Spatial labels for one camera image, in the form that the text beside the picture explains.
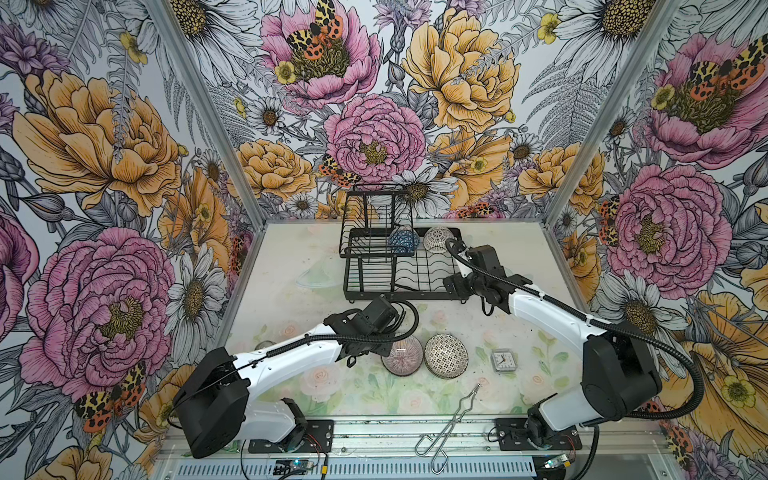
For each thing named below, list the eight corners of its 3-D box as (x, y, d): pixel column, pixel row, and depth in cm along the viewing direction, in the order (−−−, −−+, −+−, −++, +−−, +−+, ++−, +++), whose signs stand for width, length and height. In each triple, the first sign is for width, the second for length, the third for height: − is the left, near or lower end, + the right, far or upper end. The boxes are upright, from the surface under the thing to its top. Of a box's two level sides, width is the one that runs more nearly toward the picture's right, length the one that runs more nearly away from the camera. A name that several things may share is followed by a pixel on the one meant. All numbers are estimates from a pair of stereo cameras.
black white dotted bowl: (425, 381, 84) (427, 373, 79) (422, 342, 92) (424, 333, 87) (466, 381, 84) (471, 373, 79) (460, 343, 92) (464, 333, 87)
